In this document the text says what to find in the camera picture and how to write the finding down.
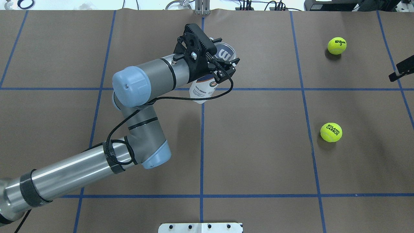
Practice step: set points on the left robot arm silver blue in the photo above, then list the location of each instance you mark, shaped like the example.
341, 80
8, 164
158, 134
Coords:
137, 140

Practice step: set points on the Roland Garros tennis ball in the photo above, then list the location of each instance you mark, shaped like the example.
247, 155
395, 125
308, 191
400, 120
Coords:
331, 132

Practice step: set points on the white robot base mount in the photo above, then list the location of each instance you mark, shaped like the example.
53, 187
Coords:
231, 227

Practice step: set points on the brown paper table mat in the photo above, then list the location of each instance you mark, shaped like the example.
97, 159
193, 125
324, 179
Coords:
254, 156

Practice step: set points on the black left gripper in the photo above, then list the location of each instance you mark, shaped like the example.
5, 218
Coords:
201, 66

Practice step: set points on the Wilson tennis ball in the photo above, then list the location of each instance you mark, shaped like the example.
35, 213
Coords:
337, 45

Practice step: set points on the blue tape roll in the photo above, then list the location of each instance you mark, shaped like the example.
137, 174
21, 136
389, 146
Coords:
25, 4

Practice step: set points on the clear tennis ball tube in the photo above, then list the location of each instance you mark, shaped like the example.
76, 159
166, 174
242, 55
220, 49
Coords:
206, 85

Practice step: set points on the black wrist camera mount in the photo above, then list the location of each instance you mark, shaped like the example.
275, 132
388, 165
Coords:
193, 44

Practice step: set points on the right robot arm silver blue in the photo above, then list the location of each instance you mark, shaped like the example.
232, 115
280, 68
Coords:
406, 67

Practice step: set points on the aluminium frame post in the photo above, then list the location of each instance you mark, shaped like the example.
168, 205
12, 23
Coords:
202, 7

